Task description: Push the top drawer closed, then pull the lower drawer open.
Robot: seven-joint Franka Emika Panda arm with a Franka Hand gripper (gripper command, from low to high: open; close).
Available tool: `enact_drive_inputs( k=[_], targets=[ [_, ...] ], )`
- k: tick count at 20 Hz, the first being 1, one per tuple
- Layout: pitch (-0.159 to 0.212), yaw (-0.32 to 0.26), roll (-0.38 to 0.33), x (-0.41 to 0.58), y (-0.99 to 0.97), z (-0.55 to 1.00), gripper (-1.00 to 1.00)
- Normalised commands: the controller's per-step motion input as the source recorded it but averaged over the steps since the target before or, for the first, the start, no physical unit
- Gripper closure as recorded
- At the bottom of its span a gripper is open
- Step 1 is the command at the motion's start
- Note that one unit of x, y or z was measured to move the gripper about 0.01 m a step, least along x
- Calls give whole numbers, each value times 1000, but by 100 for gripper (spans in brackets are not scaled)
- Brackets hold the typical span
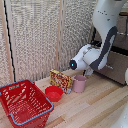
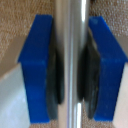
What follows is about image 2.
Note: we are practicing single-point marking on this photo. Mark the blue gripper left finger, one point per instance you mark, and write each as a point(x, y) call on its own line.
point(35, 66)

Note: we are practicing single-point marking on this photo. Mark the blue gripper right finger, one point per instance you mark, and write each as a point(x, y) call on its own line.
point(108, 73)

